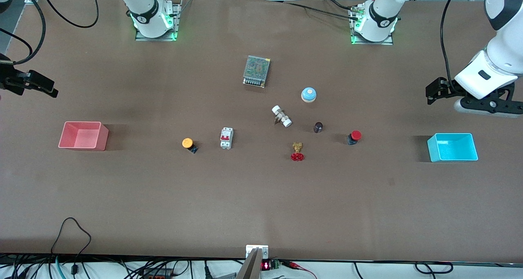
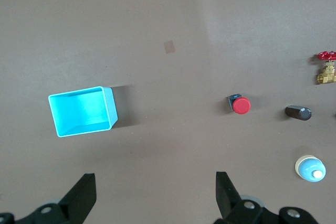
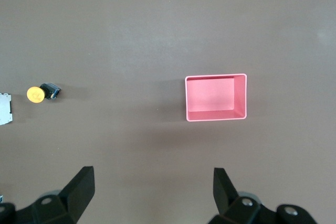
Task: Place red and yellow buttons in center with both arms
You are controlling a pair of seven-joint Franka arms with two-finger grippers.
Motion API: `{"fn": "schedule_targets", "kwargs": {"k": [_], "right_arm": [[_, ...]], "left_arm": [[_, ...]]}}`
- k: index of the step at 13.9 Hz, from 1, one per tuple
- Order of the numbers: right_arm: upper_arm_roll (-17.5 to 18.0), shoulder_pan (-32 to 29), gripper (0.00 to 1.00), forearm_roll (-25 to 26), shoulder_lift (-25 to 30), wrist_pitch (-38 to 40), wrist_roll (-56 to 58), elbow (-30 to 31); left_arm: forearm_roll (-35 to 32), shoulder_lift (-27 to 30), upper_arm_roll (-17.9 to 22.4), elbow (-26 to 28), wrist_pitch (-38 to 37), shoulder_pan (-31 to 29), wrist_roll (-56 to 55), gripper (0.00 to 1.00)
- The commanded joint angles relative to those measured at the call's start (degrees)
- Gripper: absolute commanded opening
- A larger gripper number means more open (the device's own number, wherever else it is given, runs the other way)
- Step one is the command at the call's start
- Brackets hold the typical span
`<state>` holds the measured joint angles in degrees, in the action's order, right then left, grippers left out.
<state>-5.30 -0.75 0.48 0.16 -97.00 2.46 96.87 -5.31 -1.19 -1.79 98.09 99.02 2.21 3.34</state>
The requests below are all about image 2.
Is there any clear tape patch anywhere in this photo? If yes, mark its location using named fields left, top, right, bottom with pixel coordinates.
left=163, top=40, right=176, bottom=55

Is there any cyan plastic bin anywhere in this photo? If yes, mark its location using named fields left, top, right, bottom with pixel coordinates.
left=47, top=86, right=119, bottom=138

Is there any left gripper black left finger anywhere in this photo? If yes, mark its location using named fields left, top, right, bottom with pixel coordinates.
left=0, top=173, right=97, bottom=224

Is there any red push button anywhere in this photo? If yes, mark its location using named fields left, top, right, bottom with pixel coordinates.
left=227, top=93, right=251, bottom=116

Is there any brass valve red handwheel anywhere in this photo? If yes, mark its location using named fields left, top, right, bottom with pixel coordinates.
left=314, top=50, right=336, bottom=86

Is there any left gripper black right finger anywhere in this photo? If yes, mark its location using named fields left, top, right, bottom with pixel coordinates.
left=215, top=171, right=320, bottom=224

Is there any blue dome call bell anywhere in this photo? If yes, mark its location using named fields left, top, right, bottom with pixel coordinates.
left=294, top=154, right=327, bottom=184

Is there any dark cylindrical knob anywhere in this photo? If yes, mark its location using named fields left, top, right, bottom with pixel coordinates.
left=284, top=104, right=313, bottom=122

